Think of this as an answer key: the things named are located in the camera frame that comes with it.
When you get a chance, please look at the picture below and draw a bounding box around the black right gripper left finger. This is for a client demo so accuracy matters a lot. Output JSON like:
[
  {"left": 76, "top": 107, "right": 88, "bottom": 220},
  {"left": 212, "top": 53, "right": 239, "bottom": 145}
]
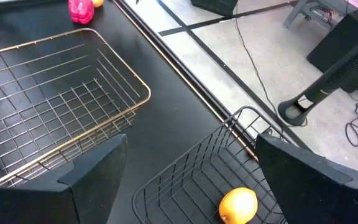
[{"left": 0, "top": 133, "right": 129, "bottom": 224}]

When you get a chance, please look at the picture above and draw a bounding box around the red bell pepper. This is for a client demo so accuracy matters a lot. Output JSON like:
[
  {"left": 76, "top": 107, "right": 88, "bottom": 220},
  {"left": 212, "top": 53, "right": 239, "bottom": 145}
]
[{"left": 68, "top": 0, "right": 95, "bottom": 25}]

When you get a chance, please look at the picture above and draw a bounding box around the black wire basket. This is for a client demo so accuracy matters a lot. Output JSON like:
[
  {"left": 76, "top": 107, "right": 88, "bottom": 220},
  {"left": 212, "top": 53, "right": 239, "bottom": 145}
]
[{"left": 132, "top": 105, "right": 291, "bottom": 224}]

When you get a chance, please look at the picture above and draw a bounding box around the gray metal stand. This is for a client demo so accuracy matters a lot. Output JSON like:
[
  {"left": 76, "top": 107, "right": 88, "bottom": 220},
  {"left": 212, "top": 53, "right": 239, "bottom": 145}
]
[{"left": 283, "top": 0, "right": 354, "bottom": 30}]

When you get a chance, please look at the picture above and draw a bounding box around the black box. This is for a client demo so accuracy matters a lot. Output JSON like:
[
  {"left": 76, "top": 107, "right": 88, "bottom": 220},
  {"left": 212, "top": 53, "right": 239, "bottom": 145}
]
[{"left": 306, "top": 12, "right": 358, "bottom": 74}]

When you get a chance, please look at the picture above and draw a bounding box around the long black floor cable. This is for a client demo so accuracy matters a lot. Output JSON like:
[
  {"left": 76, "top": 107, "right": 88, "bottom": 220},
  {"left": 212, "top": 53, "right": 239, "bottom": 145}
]
[{"left": 234, "top": 0, "right": 309, "bottom": 128}]

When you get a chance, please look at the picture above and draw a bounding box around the orange-yellow lemon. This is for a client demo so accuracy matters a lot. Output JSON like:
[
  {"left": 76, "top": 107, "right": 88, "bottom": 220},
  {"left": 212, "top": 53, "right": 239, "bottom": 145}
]
[{"left": 218, "top": 187, "right": 259, "bottom": 224}]

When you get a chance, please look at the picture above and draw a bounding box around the black plastic crate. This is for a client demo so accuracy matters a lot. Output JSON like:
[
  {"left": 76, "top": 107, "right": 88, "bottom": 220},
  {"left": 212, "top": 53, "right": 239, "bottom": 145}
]
[{"left": 190, "top": 0, "right": 239, "bottom": 17}]

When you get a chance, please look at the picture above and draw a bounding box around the black table mat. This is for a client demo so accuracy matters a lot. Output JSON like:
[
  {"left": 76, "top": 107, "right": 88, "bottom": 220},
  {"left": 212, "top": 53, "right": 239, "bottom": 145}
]
[{"left": 0, "top": 0, "right": 257, "bottom": 224}]

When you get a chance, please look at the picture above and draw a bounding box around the gold wire basket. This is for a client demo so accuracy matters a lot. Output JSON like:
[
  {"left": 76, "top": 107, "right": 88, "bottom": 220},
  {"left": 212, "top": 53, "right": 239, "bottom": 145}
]
[{"left": 0, "top": 27, "right": 152, "bottom": 189}]

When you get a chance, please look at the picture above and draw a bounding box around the black tower fan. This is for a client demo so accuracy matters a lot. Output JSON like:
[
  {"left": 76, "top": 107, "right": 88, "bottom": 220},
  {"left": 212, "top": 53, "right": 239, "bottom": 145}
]
[{"left": 277, "top": 29, "right": 358, "bottom": 127}]

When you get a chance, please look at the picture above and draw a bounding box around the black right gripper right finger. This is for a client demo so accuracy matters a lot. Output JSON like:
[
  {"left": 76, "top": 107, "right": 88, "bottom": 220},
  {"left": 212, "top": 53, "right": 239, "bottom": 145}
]
[{"left": 255, "top": 133, "right": 358, "bottom": 224}]

